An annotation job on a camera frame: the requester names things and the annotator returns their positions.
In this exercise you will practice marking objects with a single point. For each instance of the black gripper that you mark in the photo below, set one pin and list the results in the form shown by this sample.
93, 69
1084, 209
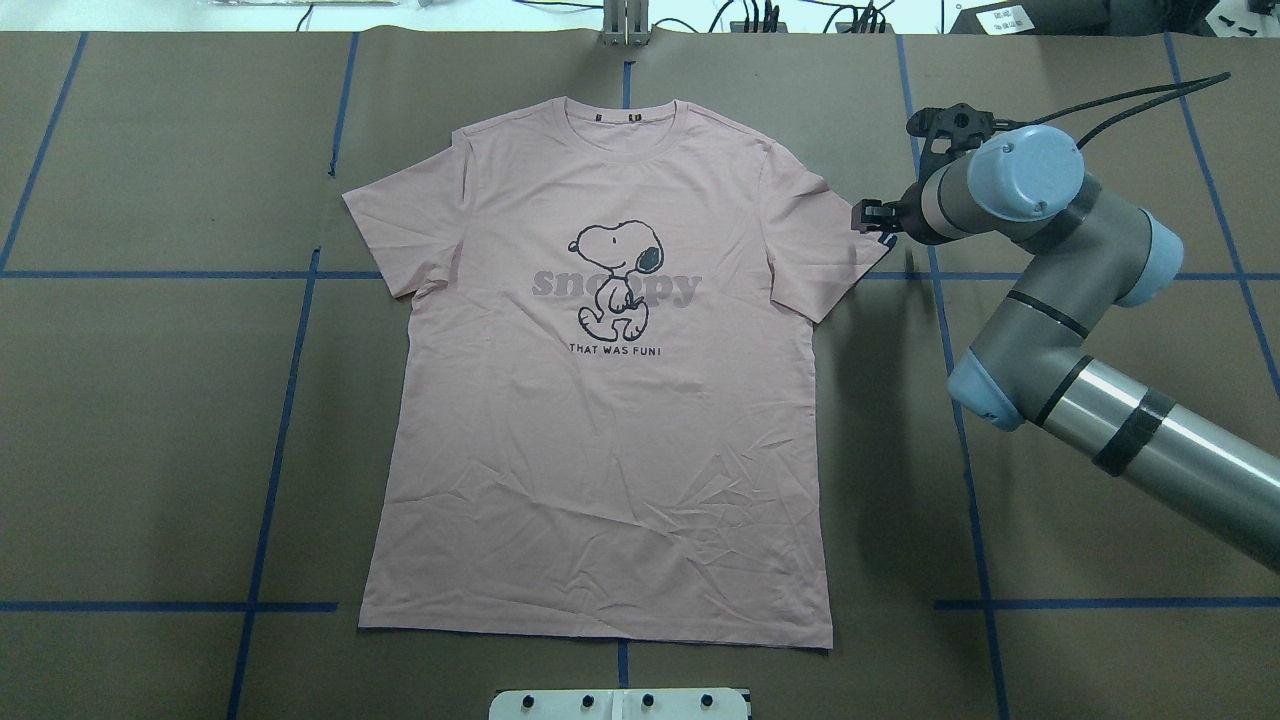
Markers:
908, 211

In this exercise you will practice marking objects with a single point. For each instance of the pink Snoopy t-shirt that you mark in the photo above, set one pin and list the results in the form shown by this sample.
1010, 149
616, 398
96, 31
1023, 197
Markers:
608, 421

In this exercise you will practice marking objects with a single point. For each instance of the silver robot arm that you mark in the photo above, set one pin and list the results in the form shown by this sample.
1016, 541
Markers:
1090, 250

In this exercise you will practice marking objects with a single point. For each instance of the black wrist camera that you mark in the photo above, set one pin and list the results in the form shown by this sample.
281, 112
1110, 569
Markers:
948, 133

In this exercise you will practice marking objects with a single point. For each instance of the aluminium frame post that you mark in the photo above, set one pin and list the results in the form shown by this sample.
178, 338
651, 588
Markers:
626, 23

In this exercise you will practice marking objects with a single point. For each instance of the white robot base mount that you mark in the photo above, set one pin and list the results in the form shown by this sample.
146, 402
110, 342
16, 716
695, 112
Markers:
623, 703

